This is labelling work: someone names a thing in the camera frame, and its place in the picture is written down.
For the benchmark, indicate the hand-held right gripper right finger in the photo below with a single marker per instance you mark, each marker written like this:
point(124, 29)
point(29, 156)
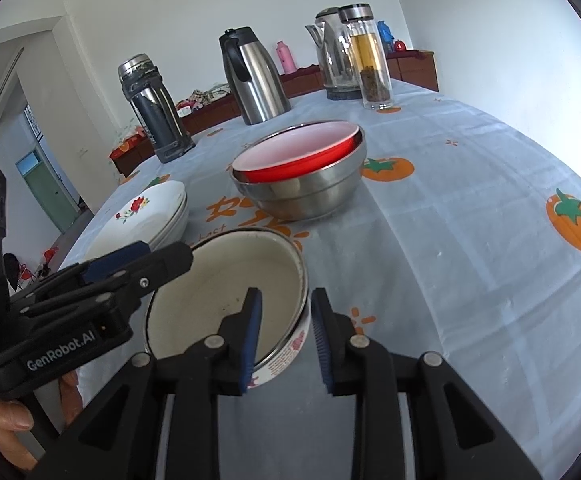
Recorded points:
point(320, 342)

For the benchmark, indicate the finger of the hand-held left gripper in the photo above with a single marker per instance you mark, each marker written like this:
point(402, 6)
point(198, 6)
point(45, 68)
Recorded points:
point(165, 265)
point(115, 260)

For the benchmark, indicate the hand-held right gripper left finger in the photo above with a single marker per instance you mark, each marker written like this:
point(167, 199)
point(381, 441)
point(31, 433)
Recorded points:
point(253, 342)

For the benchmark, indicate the plain white plate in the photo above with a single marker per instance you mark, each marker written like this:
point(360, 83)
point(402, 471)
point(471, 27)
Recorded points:
point(179, 231)

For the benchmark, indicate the white plate with red flower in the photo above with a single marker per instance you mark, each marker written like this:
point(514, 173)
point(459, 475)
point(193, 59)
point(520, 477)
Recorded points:
point(135, 210)

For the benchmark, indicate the white enamel bowl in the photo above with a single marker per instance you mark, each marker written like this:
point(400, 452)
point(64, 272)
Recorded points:
point(220, 270)

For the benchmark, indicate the stainless steel bowl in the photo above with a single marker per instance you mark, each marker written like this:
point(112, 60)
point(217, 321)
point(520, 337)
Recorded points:
point(300, 195)

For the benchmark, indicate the pink plastic bowl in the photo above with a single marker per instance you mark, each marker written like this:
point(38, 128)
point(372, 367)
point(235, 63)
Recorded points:
point(295, 150)

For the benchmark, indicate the person's left hand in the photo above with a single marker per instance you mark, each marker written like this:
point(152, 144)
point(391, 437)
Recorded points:
point(10, 415)

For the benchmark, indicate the red bag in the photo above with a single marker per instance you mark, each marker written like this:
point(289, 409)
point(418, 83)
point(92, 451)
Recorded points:
point(50, 254)

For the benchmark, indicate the metal rack with dark cloth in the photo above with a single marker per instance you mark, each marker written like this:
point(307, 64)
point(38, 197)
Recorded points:
point(23, 272)

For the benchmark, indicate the green door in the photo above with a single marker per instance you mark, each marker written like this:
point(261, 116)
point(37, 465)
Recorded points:
point(50, 195)

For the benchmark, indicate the red printed cloth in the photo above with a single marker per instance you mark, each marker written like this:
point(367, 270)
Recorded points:
point(128, 146)

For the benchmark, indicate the dark grey steel thermos flask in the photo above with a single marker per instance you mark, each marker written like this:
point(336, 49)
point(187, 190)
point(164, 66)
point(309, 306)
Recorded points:
point(150, 110)

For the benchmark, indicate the brown wooden sideboard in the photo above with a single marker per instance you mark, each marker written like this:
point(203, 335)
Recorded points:
point(215, 112)

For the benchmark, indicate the floral blanket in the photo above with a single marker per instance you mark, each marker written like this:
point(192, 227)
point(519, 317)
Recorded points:
point(204, 96)

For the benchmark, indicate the fluorescent tube light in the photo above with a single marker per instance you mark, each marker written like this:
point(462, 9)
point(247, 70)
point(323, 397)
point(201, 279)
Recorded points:
point(11, 71)

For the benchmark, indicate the pink thermos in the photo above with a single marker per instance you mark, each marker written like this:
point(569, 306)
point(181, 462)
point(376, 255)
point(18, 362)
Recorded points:
point(287, 57)

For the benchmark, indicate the stainless steel electric kettle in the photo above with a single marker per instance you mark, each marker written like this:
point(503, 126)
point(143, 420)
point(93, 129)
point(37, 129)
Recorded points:
point(333, 60)

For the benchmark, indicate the glass tea bottle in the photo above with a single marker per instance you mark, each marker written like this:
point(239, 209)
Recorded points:
point(370, 60)

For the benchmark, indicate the blue thermos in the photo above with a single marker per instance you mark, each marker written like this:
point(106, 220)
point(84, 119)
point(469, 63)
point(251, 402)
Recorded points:
point(385, 37)

